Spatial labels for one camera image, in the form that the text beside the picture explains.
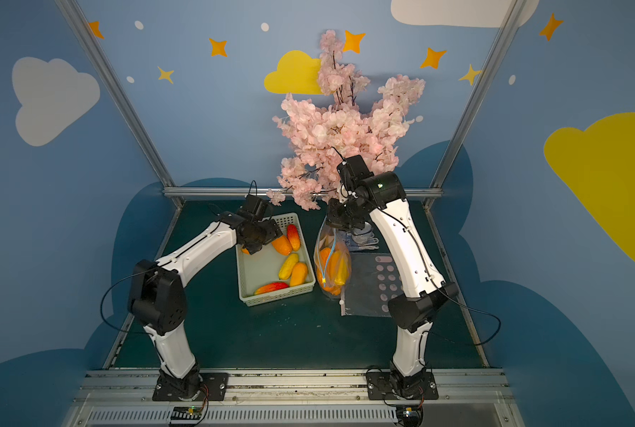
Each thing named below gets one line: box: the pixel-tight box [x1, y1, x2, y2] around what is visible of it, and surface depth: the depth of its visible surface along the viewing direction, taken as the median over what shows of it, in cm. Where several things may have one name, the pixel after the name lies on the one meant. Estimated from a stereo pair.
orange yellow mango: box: [289, 261, 309, 288], surface depth 95 cm
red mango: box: [286, 224, 301, 252], surface depth 106 cm
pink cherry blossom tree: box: [266, 30, 427, 211], surface depth 67 cm
